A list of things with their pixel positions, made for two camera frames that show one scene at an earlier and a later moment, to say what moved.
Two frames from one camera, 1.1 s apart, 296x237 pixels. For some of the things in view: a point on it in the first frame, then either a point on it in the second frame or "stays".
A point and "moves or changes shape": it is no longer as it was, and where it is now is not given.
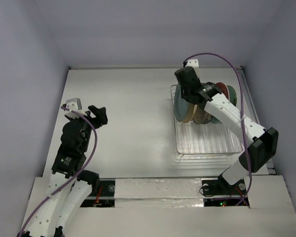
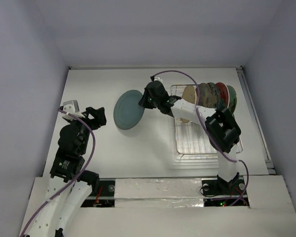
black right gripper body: x=190 y=94 -> x=145 y=99
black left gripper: x=100 y=118 stays
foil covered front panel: x=160 y=192 stays
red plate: x=224 y=90 stays
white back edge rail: x=148 y=67 stays
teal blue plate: x=180 y=106 moves or changes shape
